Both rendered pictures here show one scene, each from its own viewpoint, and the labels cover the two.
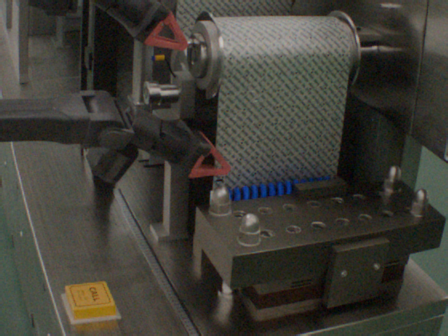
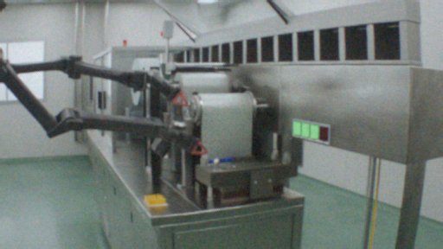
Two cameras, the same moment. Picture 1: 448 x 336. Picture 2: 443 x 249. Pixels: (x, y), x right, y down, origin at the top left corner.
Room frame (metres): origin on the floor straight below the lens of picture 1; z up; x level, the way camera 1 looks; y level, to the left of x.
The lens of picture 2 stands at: (-0.59, -0.02, 1.39)
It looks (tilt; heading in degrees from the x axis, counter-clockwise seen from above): 7 degrees down; 358
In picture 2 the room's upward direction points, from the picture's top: straight up
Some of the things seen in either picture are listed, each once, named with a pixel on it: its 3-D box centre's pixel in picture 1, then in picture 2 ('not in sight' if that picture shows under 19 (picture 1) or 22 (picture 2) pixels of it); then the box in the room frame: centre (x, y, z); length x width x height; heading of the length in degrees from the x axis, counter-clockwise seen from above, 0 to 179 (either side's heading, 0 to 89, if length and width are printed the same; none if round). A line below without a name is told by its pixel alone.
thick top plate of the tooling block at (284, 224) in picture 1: (326, 228); (247, 171); (1.07, -0.17, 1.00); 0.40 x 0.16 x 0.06; 113
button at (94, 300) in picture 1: (90, 300); (155, 200); (0.93, 0.20, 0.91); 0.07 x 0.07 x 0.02; 23
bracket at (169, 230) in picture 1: (170, 158); (183, 153); (1.19, 0.09, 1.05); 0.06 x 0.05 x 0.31; 113
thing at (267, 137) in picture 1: (281, 142); (227, 142); (1.16, -0.09, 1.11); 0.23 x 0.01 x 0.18; 113
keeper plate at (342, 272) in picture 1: (356, 273); (261, 183); (0.99, -0.22, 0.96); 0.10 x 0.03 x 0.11; 113
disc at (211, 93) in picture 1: (206, 54); (195, 108); (1.17, 0.04, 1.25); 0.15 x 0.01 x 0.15; 22
